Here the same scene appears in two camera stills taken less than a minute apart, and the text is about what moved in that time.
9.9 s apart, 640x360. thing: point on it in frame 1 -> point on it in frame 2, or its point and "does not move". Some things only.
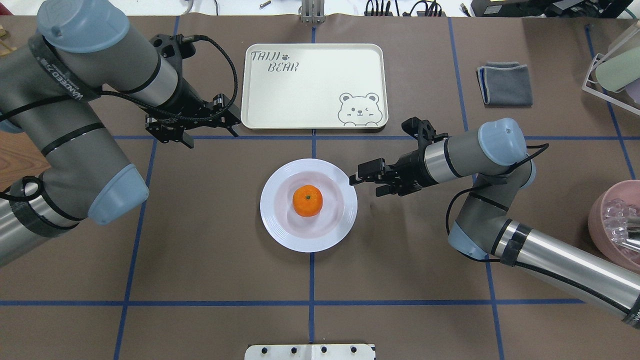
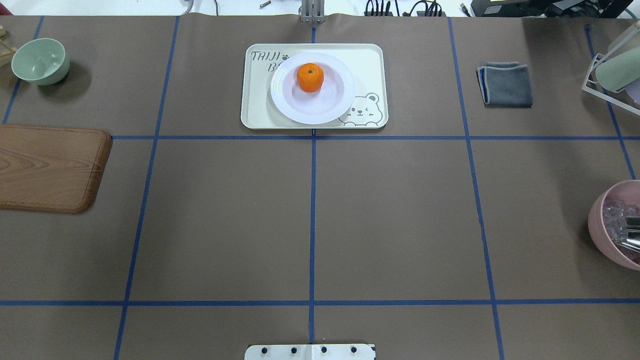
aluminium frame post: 312,11 does not move
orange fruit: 307,200 -> 310,77
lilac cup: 633,89 does not move
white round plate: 316,233 -> 329,102
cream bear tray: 314,86 does not move
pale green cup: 620,71 does not move
